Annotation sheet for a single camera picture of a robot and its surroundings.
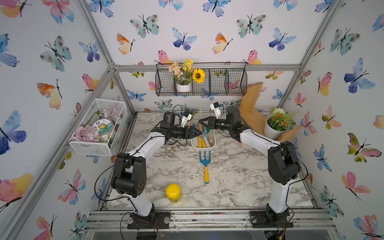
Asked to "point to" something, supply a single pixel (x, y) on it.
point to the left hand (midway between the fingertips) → (199, 132)
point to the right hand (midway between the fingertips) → (200, 120)
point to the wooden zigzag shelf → (254, 118)
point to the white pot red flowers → (279, 122)
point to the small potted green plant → (188, 111)
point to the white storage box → (194, 140)
